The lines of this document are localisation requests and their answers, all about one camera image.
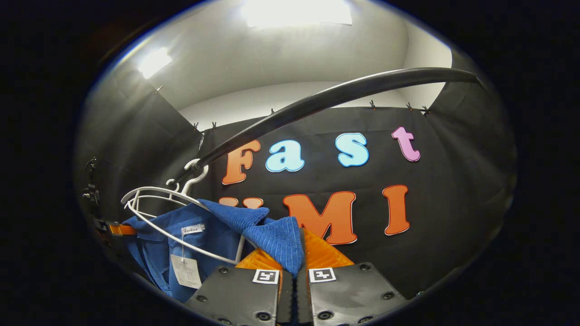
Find ceiling light panel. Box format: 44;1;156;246
138;48;173;78
242;0;353;28

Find white clothes hanger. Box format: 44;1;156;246
121;158;247;265
131;179;189;219

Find white paper hang tag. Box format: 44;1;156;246
170;254;203;289

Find black backdrop cloth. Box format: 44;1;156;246
75;50;517;299

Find blue corduroy jacket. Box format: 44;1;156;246
122;199;305;303

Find row of backdrop clips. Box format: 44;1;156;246
154;85;431;132

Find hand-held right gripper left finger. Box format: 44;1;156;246
186;247;294;326

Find black clothes rack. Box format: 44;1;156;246
174;67;479;186

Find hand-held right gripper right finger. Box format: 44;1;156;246
297;229;408;326

